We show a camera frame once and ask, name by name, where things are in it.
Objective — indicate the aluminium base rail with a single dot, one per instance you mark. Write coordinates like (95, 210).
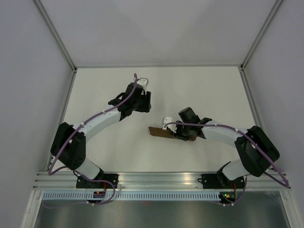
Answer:
(150, 181)

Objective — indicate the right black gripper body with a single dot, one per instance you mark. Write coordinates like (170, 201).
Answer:
(182, 131)

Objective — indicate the aluminium frame post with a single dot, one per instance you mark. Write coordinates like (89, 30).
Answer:
(262, 31)
(54, 33)

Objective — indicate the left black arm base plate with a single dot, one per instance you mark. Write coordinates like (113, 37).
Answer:
(106, 180)

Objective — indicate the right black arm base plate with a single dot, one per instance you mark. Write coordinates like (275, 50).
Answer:
(211, 181)

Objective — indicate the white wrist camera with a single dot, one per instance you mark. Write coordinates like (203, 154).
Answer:
(169, 124)
(143, 82)

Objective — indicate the white slotted cable duct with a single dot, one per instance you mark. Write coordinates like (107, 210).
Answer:
(132, 195)

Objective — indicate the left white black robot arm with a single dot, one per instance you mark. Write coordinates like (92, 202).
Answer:
(69, 144)

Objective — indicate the right aluminium frame post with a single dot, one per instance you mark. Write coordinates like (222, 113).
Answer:
(262, 31)

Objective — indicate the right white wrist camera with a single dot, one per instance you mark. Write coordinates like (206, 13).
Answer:
(169, 124)

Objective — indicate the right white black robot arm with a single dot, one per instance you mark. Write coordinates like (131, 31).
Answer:
(256, 152)

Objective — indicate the brown cloth napkin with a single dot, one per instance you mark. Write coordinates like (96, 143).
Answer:
(159, 132)

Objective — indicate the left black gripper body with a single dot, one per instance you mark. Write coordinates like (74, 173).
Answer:
(140, 105)

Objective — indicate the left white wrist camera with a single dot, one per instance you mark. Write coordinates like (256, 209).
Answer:
(143, 82)

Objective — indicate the left aluminium frame post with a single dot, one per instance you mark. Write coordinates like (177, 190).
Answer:
(54, 33)

